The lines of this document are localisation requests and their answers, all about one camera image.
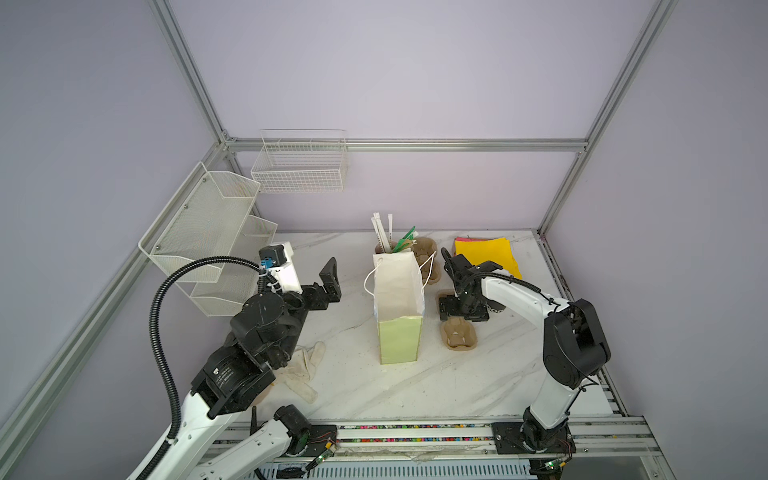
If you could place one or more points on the white mesh shelf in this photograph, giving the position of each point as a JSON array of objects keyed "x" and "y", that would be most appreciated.
[
  {"x": 236, "y": 283},
  {"x": 203, "y": 219}
]

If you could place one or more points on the yellow napkin stack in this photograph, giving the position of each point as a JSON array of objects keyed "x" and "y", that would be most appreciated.
[{"x": 498, "y": 250}]

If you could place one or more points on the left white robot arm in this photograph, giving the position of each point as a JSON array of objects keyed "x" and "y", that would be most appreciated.
[{"x": 227, "y": 385}]

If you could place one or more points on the stacked brown cup carriers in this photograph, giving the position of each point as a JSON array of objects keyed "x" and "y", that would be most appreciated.
[{"x": 426, "y": 252}]

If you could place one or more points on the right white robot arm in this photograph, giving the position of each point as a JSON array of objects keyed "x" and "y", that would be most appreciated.
[{"x": 574, "y": 346}]

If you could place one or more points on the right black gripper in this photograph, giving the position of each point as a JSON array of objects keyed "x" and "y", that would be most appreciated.
[{"x": 475, "y": 312}]

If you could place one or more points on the lower white mesh shelf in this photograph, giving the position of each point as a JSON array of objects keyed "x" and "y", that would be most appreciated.
[{"x": 236, "y": 283}]

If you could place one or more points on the white wire basket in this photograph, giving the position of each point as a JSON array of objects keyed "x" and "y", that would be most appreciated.
[{"x": 293, "y": 161}]

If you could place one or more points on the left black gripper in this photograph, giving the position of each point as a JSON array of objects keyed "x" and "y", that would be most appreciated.
[{"x": 328, "y": 276}]

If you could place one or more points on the painted paper gift bag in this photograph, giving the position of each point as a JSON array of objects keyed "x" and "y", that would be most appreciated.
[{"x": 395, "y": 284}]

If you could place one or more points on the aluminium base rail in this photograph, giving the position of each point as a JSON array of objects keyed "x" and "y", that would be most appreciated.
[{"x": 459, "y": 439}]

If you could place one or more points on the paper coffee cup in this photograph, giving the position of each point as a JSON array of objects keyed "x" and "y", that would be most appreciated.
[{"x": 494, "y": 306}]

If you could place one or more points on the brown pulp cup carrier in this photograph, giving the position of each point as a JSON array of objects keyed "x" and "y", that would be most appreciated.
[{"x": 457, "y": 334}]

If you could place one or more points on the upper white mesh shelf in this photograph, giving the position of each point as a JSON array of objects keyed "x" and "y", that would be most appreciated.
[{"x": 203, "y": 219}]

